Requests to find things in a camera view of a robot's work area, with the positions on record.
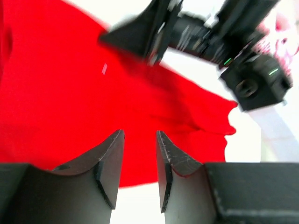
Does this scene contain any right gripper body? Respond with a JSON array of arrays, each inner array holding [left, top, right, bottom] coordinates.
[[146, 0, 183, 66]]

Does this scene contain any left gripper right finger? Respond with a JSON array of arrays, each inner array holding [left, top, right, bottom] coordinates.
[[157, 131, 299, 224]]

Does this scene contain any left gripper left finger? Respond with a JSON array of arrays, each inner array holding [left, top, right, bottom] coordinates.
[[0, 130, 125, 224]]

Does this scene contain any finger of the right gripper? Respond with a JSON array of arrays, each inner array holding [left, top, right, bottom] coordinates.
[[99, 0, 168, 58]]

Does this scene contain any red t shirt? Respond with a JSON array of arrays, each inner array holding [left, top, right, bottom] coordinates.
[[0, 0, 237, 187]]

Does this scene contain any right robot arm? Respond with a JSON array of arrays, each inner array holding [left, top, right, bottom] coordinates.
[[99, 0, 292, 112]]

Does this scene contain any pink t shirt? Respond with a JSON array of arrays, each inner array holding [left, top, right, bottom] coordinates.
[[254, 9, 299, 79]]

